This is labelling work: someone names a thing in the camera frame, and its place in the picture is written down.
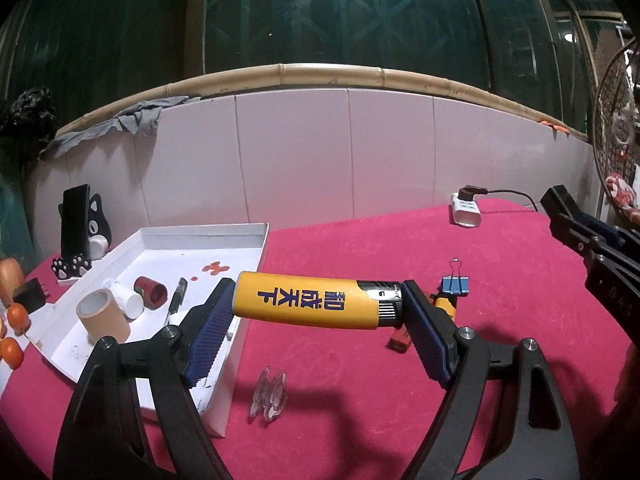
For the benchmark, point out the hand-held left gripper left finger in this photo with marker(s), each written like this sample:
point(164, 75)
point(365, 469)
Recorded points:
point(210, 340)

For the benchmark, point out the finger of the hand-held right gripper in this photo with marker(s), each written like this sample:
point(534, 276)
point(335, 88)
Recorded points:
point(610, 290)
point(600, 227)

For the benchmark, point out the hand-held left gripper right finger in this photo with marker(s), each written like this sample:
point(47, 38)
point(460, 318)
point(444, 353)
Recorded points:
point(425, 330)

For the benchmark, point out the black pen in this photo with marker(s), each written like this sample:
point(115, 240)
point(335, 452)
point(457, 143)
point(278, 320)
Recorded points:
point(175, 302)

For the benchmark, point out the blue binder clip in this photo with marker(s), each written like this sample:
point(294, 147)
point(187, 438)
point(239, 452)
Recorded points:
point(455, 285)

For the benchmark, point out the small red jar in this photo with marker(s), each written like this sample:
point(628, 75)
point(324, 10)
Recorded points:
point(145, 287)

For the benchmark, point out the white pill bottle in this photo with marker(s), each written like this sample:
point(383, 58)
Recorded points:
point(129, 302)

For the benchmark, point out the white cardboard tray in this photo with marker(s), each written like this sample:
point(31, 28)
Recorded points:
point(165, 260)

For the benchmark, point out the yellow lighter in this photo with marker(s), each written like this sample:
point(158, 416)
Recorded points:
point(300, 300)

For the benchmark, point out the brown tape roll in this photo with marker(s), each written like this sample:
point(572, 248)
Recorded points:
point(107, 325)

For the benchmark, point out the small red-brown block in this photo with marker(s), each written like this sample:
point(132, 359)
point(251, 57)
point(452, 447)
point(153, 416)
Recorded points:
point(400, 342)

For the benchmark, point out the small orange black gadget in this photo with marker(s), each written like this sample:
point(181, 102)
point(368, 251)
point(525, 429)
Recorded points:
point(445, 306)

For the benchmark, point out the red white patterned cloth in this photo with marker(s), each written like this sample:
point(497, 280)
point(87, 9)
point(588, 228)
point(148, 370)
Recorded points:
point(622, 195)

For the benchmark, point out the clear acrylic charm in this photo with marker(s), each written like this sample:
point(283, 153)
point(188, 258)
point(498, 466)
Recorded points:
point(270, 395)

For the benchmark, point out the red tablecloth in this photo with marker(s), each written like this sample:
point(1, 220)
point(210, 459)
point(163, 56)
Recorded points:
point(500, 285)

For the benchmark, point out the orange cloth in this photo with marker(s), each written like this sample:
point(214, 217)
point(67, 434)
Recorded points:
point(557, 127)

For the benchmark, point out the white power strip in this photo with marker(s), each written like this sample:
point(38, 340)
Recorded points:
point(467, 215)

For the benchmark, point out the black power plug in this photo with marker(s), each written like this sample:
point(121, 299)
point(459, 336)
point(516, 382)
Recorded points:
point(470, 194)

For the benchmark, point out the black cat phone stand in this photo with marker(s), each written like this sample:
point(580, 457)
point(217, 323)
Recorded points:
point(97, 220)

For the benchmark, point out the black smartphone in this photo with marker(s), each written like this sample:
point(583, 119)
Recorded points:
point(75, 220)

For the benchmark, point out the black charger adapter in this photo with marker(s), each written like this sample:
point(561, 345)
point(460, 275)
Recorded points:
point(30, 296)

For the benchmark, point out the whole tangerine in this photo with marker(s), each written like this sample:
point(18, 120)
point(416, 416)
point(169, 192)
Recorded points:
point(17, 316)

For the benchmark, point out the partly peeled tangerine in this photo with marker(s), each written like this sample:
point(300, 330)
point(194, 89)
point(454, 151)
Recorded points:
point(10, 352)

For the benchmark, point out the red apple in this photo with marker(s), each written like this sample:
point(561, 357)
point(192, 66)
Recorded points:
point(11, 275)

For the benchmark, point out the teal printed cloth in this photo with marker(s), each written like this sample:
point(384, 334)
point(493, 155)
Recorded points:
point(10, 220)

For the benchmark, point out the grey cloth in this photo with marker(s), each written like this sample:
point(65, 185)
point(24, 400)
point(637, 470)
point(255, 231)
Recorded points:
point(135, 117)

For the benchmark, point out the black plastic bag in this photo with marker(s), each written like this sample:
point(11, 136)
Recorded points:
point(27, 110)

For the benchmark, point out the window with metal grille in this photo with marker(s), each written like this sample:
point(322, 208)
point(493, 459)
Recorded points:
point(350, 10)

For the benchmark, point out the bamboo rail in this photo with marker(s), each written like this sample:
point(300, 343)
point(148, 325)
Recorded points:
point(325, 72)

